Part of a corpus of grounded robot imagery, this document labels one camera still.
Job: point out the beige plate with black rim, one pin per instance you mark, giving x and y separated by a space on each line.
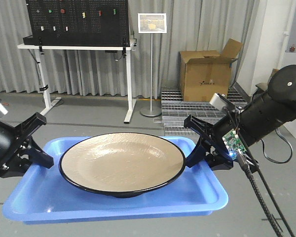
122 164

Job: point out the sign on metal stand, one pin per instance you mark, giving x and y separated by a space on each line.
151 23

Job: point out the grey curtain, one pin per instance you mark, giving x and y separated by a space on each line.
191 25

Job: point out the open cardboard box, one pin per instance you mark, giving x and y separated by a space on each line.
204 73

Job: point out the metal floor grating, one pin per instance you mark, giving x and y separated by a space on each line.
175 110

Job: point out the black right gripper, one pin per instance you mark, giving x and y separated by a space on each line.
218 159

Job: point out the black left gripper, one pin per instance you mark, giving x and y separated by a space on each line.
13 143

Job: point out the green right circuit board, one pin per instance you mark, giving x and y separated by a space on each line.
233 144

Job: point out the blue plastic tray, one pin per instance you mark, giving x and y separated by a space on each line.
43 196

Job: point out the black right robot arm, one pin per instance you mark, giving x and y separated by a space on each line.
267 111

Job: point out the black pegboard panel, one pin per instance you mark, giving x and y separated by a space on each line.
78 23

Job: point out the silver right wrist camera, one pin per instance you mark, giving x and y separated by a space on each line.
220 102

